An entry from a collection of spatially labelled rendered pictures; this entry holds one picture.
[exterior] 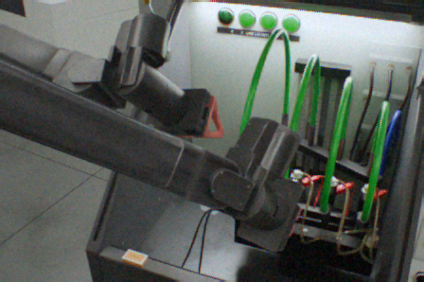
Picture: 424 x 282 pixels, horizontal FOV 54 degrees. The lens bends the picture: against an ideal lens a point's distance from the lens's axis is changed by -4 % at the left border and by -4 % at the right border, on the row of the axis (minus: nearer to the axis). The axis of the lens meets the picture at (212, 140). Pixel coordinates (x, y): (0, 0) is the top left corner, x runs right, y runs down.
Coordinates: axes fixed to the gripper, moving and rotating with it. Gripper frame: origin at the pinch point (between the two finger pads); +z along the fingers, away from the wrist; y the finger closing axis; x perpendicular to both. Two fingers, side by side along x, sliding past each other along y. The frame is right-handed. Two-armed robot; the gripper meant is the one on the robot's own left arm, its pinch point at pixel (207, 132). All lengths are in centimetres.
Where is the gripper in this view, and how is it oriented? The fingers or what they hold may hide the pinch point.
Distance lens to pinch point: 71.9
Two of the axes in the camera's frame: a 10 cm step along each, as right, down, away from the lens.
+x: -2.4, 9.3, -2.8
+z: 5.3, 3.7, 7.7
